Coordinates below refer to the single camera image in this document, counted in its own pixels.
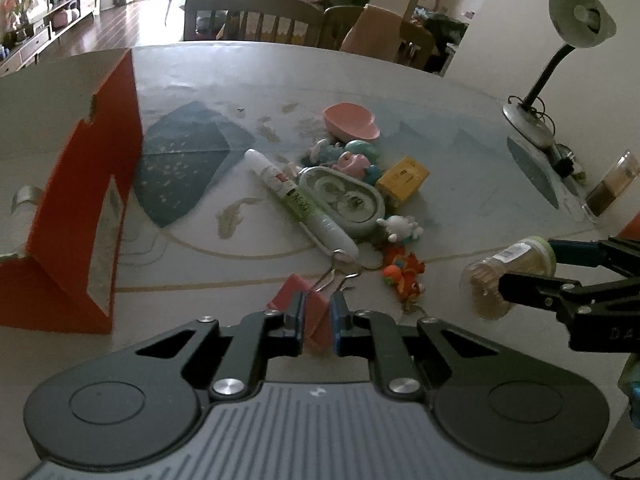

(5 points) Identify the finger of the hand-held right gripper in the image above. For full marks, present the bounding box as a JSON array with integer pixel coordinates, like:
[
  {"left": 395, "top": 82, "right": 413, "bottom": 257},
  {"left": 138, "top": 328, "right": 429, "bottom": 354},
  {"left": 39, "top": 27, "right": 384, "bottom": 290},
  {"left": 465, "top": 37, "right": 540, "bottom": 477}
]
[
  {"left": 498, "top": 271, "right": 640, "bottom": 328},
  {"left": 547, "top": 237, "right": 640, "bottom": 279}
]

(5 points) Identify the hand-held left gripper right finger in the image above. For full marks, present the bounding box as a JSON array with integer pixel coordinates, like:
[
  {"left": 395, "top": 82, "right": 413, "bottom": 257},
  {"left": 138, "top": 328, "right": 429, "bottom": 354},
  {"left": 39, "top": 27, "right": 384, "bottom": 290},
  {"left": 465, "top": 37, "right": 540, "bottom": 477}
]
[{"left": 330, "top": 293, "right": 502, "bottom": 402}]

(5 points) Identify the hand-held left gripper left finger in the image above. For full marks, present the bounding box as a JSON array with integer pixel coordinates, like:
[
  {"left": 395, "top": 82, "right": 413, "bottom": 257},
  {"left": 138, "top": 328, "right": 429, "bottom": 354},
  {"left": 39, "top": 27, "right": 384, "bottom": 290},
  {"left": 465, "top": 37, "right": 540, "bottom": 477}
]
[{"left": 131, "top": 291, "right": 307, "bottom": 402}]

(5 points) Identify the pink binder clip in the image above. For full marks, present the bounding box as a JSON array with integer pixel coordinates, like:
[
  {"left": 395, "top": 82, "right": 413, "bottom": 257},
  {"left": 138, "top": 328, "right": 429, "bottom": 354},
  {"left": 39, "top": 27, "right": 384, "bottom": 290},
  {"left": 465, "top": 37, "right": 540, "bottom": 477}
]
[{"left": 268, "top": 250, "right": 362, "bottom": 356}]

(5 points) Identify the clear toothpick jar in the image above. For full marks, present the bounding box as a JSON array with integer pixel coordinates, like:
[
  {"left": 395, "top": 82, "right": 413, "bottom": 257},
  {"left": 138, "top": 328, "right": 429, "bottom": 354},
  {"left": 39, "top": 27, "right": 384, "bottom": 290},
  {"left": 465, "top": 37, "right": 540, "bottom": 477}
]
[{"left": 460, "top": 236, "right": 557, "bottom": 322}]

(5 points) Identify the small yellow box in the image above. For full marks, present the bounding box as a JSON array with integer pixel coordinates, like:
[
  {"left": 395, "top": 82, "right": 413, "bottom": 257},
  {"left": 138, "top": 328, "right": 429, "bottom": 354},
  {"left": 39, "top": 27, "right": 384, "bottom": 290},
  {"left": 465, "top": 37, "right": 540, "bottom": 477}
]
[{"left": 375, "top": 156, "right": 431, "bottom": 207}]

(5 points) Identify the pink and teal doll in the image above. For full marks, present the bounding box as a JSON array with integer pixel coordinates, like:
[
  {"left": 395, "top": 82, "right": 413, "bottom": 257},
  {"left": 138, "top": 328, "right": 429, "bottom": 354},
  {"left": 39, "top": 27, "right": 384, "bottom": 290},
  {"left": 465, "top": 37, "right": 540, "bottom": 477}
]
[{"left": 307, "top": 139, "right": 384, "bottom": 186}]

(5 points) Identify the red cardboard box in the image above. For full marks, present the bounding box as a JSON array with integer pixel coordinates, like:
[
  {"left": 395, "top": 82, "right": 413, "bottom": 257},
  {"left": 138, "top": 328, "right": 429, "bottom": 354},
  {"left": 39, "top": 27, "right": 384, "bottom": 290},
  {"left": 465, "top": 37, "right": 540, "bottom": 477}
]
[{"left": 0, "top": 49, "right": 146, "bottom": 336}]

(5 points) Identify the orange object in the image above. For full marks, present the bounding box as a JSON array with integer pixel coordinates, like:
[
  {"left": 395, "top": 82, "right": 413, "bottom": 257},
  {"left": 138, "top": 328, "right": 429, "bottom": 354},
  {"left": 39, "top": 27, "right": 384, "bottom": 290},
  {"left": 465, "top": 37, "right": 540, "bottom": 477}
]
[{"left": 620, "top": 209, "right": 640, "bottom": 242}]

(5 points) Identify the glass bottle with amber liquid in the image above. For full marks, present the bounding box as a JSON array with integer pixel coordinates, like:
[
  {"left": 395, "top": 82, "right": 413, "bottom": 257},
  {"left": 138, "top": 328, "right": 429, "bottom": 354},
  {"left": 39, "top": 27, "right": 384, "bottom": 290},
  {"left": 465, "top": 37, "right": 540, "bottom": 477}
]
[{"left": 584, "top": 150, "right": 640, "bottom": 219}]

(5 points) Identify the black power adapter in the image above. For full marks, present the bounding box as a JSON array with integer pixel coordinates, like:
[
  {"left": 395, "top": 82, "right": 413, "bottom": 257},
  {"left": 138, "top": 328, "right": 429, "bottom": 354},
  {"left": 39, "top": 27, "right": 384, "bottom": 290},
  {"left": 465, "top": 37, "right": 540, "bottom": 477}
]
[{"left": 550, "top": 142, "right": 587, "bottom": 182}]

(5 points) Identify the white toy figure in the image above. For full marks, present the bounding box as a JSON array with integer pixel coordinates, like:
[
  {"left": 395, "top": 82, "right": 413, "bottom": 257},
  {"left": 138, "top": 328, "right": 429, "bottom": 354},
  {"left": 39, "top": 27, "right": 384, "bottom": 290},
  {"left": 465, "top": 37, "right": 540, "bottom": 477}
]
[{"left": 376, "top": 215, "right": 426, "bottom": 246}]

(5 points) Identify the grey tape dispenser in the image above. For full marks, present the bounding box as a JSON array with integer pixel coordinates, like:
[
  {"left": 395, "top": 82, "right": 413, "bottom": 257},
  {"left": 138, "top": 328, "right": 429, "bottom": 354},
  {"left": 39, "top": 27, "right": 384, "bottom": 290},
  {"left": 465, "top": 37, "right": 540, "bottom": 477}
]
[{"left": 298, "top": 166, "right": 387, "bottom": 239}]

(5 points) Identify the white tube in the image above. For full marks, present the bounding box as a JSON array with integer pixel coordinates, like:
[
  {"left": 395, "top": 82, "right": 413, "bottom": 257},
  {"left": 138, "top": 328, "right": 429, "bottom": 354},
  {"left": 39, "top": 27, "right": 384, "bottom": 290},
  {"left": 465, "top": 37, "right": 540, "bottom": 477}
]
[{"left": 243, "top": 149, "right": 360, "bottom": 260}]

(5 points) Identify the pink heart-shaped bowl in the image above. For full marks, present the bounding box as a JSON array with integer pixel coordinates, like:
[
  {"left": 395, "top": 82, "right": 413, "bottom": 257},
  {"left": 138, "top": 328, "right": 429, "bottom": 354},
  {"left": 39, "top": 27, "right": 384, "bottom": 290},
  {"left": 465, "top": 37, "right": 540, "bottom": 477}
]
[{"left": 322, "top": 102, "right": 381, "bottom": 142}]

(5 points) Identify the grey desk lamp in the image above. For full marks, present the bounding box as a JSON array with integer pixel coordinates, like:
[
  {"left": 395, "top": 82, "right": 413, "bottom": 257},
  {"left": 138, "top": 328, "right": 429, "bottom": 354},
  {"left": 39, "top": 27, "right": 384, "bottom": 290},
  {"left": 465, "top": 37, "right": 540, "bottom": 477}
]
[{"left": 501, "top": 0, "right": 617, "bottom": 149}]

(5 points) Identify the dark clutter pile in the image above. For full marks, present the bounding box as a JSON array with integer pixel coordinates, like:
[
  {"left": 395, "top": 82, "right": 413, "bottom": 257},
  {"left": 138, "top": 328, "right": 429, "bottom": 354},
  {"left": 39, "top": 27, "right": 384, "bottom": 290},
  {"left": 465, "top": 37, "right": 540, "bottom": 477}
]
[{"left": 415, "top": 7, "right": 469, "bottom": 42}]

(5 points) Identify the tan cloth on chair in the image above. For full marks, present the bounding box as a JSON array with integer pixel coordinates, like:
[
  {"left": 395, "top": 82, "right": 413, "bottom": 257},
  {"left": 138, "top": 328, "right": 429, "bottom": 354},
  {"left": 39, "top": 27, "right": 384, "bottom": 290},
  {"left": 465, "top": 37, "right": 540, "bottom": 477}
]
[{"left": 340, "top": 4, "right": 404, "bottom": 64}]

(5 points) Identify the wooden slatted chair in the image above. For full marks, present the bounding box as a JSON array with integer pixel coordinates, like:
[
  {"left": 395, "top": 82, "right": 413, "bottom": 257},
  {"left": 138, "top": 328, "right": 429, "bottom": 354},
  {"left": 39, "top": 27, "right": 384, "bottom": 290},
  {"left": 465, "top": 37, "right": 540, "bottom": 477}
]
[{"left": 183, "top": 0, "right": 326, "bottom": 49}]

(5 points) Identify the low wooden cabinet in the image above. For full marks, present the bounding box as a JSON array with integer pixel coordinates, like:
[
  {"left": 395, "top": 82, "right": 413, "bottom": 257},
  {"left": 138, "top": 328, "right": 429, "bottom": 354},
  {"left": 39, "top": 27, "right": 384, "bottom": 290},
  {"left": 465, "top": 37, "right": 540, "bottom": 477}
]
[{"left": 0, "top": 0, "right": 99, "bottom": 77}]

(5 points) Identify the orange toy keychain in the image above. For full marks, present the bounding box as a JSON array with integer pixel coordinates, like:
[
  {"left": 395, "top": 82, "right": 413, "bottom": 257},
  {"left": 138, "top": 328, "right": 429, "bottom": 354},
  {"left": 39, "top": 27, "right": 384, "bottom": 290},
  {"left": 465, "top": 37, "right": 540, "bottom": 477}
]
[{"left": 382, "top": 245, "right": 432, "bottom": 318}]

